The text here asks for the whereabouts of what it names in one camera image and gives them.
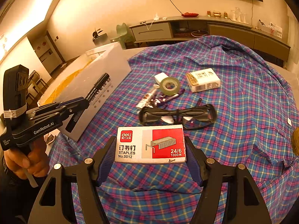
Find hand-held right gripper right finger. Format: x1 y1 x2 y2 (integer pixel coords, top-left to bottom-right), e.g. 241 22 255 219
184 136 272 224

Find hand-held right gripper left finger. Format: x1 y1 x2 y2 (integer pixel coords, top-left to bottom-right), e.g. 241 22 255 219
28 135 117 224

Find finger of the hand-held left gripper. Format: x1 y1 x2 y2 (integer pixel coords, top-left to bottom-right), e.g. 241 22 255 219
33 97 90 113
29 107 81 125

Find black marker pen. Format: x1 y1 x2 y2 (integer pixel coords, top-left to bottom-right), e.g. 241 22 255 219
65 73 110 132

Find red and white staple box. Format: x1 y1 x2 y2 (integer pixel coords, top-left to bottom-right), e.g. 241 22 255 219
114 124 187 165

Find white storage box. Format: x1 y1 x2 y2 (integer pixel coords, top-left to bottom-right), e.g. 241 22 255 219
37 42 132 143

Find black safety glasses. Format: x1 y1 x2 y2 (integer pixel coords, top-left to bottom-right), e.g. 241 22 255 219
138 98 218 131

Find purple action figure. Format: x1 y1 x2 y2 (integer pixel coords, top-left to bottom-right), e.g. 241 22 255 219
149 87 185 108

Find green tape roll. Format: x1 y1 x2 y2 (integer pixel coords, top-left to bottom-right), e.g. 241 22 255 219
159 77 181 96

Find person's left hand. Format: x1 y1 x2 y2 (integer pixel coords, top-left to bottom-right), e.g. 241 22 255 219
3 136 50 181

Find wooden chair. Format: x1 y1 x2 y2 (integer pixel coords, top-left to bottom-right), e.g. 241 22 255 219
26 70 48 103

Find white hallway cabinet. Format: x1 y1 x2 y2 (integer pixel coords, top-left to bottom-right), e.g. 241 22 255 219
35 31 66 74

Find blue plaid shirt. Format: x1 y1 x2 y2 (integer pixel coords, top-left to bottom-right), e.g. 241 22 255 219
48 35 299 224

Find white round bin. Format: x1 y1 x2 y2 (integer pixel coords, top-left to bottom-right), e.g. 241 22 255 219
93 37 111 47

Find potted plant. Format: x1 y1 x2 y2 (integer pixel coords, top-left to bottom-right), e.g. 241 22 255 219
92 27 104 41

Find small white carton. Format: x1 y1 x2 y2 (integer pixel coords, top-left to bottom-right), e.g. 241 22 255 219
186 68 221 93

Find green plastic chair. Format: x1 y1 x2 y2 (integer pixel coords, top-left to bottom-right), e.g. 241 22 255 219
110 23 131 49

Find white charger plug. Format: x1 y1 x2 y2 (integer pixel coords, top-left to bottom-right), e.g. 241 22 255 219
155 73 169 84

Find grey tv cabinet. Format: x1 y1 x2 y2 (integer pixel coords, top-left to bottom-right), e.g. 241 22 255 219
128 16 291 62

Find set of clear glasses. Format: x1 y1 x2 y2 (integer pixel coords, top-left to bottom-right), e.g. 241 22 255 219
230 7 248 24

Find white printed box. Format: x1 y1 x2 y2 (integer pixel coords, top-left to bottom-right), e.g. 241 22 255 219
258 20 283 38

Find coiled white cable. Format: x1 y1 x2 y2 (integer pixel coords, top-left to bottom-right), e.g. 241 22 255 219
190 30 208 38

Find black hanging cable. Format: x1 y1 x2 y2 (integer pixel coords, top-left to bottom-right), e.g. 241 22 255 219
165 0 186 14

